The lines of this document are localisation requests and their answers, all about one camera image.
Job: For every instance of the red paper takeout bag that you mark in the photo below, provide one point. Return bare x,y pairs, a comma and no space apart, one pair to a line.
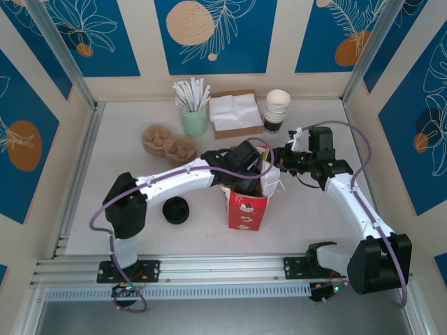
248,213

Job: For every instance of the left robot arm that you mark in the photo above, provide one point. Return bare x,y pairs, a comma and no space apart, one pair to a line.
174,181

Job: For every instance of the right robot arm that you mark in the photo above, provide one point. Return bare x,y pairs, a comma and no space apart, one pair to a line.
356,209

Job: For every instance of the dark printed paper cup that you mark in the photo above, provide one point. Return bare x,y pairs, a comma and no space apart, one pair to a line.
272,126

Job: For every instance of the white napkins on tray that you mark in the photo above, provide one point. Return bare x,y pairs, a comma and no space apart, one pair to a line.
237,132

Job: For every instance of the white paper napkin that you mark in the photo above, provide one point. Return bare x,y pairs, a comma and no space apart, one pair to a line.
248,106
221,111

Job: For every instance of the mint green straw holder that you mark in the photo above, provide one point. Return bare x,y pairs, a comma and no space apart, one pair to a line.
193,122

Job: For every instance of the black plastic cup lid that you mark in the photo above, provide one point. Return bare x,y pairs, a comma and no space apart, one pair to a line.
176,207
176,221

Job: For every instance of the white wrapped straw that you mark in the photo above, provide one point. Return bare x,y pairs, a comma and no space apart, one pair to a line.
193,90
181,104
199,91
205,96
181,95
187,92

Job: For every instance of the right controller board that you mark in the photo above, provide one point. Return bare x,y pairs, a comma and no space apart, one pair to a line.
326,291

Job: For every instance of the controller board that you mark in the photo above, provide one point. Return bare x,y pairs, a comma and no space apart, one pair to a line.
326,291
127,289

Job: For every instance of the left controller board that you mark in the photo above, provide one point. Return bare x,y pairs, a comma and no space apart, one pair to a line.
127,289

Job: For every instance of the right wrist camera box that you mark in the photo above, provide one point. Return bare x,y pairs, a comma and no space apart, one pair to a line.
296,139

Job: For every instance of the right black mount plate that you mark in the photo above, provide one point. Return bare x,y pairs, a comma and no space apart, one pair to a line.
293,267

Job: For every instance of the black mount plate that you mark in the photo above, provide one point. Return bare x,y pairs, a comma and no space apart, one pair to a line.
293,267
150,270

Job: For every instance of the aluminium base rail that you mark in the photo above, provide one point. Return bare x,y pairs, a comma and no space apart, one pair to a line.
223,268

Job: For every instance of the aluminium frame post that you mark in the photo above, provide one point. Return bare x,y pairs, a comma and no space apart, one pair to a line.
366,52
63,52

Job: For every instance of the left black mount plate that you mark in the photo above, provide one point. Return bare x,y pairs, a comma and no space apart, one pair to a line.
150,270

